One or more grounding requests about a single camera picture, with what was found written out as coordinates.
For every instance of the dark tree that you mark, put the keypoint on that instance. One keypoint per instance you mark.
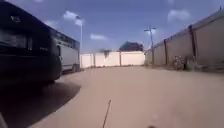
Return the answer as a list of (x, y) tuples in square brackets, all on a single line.
[(130, 46)]

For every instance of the street lamp pole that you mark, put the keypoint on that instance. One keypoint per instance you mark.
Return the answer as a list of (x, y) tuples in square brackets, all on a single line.
[(81, 40)]

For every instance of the sandy dirt road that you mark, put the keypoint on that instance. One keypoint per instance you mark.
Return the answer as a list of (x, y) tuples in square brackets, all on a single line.
[(140, 96)]

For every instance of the white bus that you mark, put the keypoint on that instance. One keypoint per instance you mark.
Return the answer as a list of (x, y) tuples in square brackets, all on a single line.
[(69, 54)]

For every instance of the utility pole with crossarm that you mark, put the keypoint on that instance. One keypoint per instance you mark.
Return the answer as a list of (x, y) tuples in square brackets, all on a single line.
[(151, 43)]

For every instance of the robot's own part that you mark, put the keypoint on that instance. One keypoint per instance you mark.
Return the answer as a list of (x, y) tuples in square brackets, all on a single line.
[(106, 115)]

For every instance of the black vehicle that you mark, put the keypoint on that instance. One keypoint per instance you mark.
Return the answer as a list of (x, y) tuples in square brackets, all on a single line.
[(26, 50)]

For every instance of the white wall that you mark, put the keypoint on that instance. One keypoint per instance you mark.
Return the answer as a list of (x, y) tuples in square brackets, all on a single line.
[(110, 59)]

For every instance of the long beige wall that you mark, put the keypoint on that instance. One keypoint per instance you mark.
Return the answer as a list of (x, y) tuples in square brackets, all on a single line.
[(200, 43)]

